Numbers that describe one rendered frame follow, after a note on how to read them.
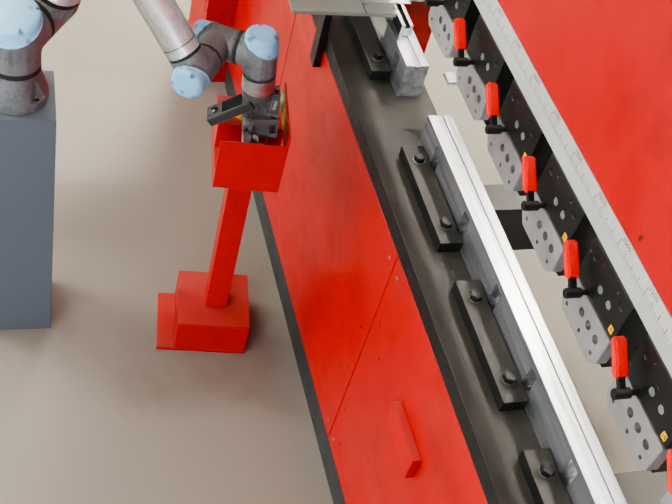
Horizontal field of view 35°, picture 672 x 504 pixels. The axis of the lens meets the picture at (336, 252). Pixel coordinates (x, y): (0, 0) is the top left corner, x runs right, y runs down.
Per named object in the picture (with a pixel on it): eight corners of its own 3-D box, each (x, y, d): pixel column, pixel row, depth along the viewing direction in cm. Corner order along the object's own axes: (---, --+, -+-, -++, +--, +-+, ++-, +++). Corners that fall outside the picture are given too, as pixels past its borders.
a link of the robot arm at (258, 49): (249, 17, 229) (286, 28, 228) (246, 57, 237) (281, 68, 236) (236, 36, 224) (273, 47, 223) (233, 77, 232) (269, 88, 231)
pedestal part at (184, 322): (157, 294, 311) (161, 268, 303) (241, 300, 317) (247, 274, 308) (156, 349, 298) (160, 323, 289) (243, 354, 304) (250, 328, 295)
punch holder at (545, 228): (518, 216, 196) (550, 152, 184) (558, 215, 199) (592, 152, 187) (547, 278, 187) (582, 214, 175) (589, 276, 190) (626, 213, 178)
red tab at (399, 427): (385, 418, 231) (393, 400, 226) (393, 417, 232) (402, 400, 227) (404, 478, 222) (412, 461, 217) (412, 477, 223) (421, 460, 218)
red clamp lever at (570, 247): (565, 239, 173) (567, 299, 173) (587, 238, 174) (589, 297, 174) (559, 240, 175) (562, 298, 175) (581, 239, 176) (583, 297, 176)
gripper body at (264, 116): (276, 140, 244) (281, 100, 236) (239, 139, 243) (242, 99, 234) (274, 119, 250) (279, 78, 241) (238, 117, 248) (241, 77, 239)
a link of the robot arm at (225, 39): (182, 36, 224) (230, 50, 223) (202, 9, 232) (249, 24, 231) (181, 66, 230) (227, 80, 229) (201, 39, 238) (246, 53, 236)
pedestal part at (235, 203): (205, 290, 301) (231, 152, 262) (225, 291, 302) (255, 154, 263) (205, 306, 297) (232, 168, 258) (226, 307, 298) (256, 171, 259)
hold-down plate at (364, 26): (339, 6, 277) (342, -4, 274) (359, 7, 278) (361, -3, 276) (368, 80, 258) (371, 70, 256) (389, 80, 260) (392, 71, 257)
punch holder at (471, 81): (453, 78, 221) (477, 13, 209) (490, 78, 224) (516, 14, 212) (476, 126, 212) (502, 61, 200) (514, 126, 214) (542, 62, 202)
